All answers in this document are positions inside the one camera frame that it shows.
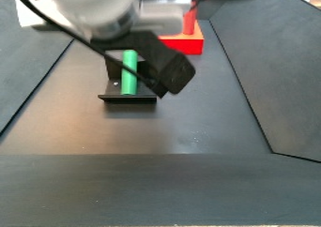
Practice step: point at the green cylinder peg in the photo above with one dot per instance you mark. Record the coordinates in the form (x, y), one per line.
(128, 79)

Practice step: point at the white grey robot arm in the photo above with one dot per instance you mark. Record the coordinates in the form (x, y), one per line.
(120, 29)

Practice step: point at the red shape sorter block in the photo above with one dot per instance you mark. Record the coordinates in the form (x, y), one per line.
(187, 44)

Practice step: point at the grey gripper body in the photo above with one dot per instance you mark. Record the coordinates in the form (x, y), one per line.
(161, 16)

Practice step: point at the black curved regrasp stand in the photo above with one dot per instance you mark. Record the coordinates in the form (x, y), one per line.
(112, 95)

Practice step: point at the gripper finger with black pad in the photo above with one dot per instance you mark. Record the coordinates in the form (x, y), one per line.
(169, 70)

